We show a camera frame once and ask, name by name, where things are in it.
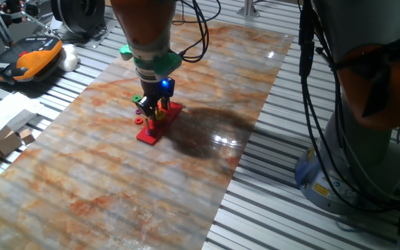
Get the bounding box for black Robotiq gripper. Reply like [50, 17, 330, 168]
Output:
[140, 76, 176, 117]

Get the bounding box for red wooden Hanoi base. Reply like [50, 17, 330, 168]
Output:
[135, 101, 183, 147]

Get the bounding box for marble pattern table mat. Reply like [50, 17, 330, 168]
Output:
[0, 10, 294, 250]

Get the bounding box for white rounded object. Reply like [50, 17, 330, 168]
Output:
[58, 44, 80, 73]

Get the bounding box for black round drum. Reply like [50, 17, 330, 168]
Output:
[49, 0, 106, 35]

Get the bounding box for small wooden cube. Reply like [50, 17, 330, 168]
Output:
[18, 128, 36, 146]

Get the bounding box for orange black teach pendant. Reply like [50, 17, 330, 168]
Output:
[0, 35, 64, 85]

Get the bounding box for white paper sheet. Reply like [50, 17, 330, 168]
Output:
[0, 92, 44, 150]

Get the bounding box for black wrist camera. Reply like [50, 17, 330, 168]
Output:
[135, 95, 158, 119]

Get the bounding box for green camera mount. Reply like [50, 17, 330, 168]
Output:
[119, 44, 183, 82]

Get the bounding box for black looped wrist cable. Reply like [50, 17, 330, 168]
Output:
[171, 0, 222, 64]

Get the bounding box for silver metal post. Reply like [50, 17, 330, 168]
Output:
[236, 0, 260, 18]

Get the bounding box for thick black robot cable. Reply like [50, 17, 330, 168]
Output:
[297, 0, 371, 213]

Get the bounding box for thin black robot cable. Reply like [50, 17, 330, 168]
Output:
[316, 44, 400, 211]

